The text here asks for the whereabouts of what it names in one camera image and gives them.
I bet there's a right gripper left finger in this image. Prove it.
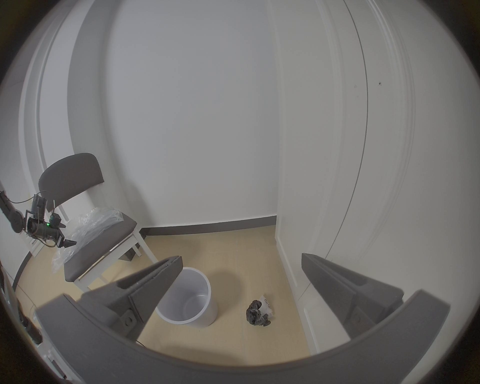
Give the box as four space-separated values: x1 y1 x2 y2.
80 256 184 341

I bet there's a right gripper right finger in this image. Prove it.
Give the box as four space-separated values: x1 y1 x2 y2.
301 253 405 341

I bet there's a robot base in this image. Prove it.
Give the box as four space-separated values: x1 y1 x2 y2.
0 259 76 384

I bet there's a clear plastic bag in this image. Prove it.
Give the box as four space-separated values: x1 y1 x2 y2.
50 207 125 274

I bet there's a white trash bin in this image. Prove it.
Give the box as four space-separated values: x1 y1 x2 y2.
155 266 218 329

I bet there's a crumpled black plastic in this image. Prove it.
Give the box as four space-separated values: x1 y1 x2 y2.
245 299 273 327

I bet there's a grey and white chair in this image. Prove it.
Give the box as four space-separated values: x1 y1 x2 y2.
38 152 158 293

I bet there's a white wardrobe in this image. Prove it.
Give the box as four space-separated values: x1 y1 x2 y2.
273 0 480 355

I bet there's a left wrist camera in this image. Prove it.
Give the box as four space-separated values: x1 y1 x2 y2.
31 193 48 220

